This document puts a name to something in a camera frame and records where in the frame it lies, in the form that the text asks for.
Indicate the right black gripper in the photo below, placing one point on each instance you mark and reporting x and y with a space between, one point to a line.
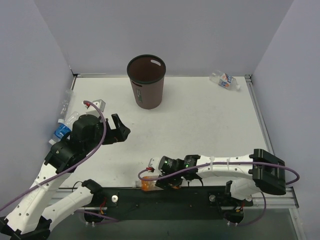
168 182

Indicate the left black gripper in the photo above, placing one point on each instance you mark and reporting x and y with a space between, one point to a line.
115 133

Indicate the orange label plastic bottle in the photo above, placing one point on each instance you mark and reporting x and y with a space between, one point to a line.
146 186

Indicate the blue label plastic bottle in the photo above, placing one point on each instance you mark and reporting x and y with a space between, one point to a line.
64 128

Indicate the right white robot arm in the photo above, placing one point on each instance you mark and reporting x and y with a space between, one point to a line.
249 174

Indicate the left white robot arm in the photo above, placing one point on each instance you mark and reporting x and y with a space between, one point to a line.
33 218

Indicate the brown plastic waste bin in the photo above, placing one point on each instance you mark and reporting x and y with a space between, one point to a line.
147 73

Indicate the clear crumpled plastic bottle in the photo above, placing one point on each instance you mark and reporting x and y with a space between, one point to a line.
64 105

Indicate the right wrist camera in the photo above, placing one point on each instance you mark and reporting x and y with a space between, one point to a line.
153 165

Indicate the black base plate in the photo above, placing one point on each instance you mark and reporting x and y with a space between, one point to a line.
187 203

